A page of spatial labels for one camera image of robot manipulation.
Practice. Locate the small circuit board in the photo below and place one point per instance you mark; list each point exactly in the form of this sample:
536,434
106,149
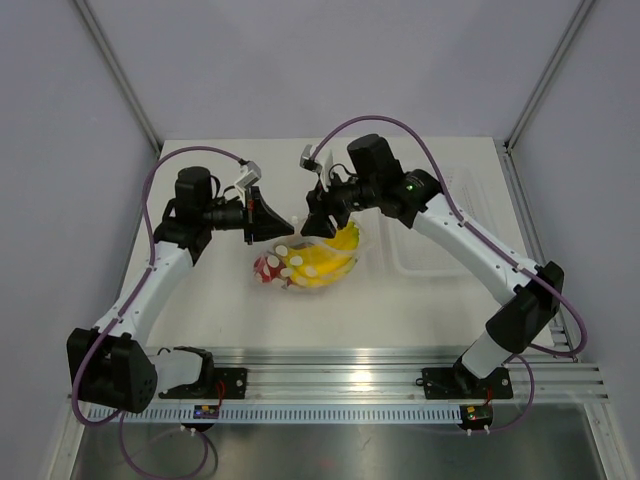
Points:
206,412
476,416

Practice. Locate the red fruit bunch with leaves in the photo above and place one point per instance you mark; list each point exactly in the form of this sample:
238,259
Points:
271,269

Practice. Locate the left aluminium corner post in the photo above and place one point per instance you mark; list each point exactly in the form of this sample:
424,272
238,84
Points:
107,53

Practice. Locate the white slotted cable duct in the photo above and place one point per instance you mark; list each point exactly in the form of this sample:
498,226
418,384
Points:
241,413

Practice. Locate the left small circuit board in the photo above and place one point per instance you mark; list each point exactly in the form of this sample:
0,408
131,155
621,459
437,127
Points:
206,412

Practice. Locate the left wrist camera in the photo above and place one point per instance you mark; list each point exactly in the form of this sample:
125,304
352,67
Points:
250,173

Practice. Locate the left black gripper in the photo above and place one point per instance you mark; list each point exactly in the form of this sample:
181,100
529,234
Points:
260,220

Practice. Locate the aluminium rail beam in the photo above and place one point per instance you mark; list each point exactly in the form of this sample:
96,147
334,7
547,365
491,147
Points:
386,375

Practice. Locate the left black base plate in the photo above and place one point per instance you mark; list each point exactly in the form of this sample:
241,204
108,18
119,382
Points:
230,382

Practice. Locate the aluminium corner post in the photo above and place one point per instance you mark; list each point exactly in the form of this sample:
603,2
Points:
560,53
107,53

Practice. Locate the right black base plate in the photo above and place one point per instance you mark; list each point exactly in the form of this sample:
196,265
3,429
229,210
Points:
441,383

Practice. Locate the right small circuit board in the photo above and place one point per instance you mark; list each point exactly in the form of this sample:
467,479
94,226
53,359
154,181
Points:
476,416

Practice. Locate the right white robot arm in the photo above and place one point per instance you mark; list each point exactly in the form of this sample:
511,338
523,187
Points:
526,291

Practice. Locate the yellow banana bunch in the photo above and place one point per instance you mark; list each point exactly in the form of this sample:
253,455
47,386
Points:
316,262

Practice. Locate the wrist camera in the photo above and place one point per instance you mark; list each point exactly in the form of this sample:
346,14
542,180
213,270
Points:
250,173
319,163

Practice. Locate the white perforated plastic basket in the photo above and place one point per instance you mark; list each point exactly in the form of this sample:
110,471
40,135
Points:
416,252

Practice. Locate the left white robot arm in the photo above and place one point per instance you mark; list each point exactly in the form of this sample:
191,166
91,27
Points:
108,364

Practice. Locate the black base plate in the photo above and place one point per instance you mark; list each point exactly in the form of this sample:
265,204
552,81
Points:
230,382
441,383

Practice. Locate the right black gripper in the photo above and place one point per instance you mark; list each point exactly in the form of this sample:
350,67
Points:
320,224

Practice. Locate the clear zip top bag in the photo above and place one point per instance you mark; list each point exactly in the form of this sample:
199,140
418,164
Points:
366,241

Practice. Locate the right aluminium corner post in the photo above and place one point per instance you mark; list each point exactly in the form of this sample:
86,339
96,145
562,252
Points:
560,53

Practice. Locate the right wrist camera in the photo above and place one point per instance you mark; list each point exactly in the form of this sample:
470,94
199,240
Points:
319,163

